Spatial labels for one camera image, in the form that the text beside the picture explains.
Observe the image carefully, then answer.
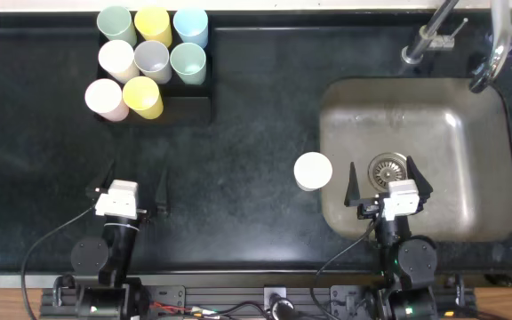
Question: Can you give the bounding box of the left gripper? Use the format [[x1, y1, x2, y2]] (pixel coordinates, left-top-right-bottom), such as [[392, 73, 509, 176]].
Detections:
[[84, 159, 171, 224]]

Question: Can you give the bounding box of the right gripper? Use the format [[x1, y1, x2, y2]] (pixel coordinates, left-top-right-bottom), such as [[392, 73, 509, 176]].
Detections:
[[343, 155, 434, 220]]

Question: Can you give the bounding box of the yellow cup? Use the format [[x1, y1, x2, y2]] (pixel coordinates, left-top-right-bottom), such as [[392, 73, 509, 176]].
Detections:
[[122, 76, 165, 121], [133, 5, 173, 48]]

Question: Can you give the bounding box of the white cup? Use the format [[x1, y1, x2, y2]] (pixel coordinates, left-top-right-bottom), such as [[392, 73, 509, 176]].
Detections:
[[97, 39, 140, 84], [292, 151, 334, 193]]

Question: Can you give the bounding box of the steel sink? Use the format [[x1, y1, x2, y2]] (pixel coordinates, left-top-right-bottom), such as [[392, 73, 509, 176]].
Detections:
[[319, 77, 512, 244]]

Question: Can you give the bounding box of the pink cup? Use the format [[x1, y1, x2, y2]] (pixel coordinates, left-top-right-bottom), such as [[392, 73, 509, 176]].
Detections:
[[84, 77, 130, 123]]

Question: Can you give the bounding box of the black tray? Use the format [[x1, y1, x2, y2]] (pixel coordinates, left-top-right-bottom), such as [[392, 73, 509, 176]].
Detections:
[[95, 8, 215, 125]]

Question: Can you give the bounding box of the grey cup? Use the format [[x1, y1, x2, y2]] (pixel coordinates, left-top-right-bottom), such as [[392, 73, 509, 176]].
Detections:
[[133, 40, 173, 85]]

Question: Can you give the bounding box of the green cup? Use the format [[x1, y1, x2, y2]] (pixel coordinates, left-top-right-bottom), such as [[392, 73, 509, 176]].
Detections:
[[169, 42, 208, 86], [96, 4, 138, 47]]

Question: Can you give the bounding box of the steel tap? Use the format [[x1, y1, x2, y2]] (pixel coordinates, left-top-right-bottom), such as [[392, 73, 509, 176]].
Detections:
[[400, 0, 512, 94]]

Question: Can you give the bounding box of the blue cup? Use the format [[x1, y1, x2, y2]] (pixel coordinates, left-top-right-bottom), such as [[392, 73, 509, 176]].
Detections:
[[172, 5, 210, 49]]

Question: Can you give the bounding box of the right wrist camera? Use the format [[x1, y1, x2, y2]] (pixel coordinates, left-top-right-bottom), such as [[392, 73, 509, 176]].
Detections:
[[382, 179, 420, 222]]

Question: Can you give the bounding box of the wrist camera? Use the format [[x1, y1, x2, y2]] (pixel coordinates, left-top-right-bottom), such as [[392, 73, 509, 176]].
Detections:
[[382, 179, 420, 222], [94, 179, 140, 220]]

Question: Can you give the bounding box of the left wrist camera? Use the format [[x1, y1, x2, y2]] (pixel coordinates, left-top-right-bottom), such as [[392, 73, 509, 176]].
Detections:
[[94, 179, 140, 220]]

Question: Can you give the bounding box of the black cable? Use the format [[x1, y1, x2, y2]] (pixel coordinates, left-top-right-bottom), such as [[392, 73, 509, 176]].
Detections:
[[20, 204, 100, 320], [308, 212, 384, 320]]

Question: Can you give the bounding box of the mounting rail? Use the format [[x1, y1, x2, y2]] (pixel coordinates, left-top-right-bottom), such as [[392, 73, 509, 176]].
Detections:
[[40, 274, 477, 320]]

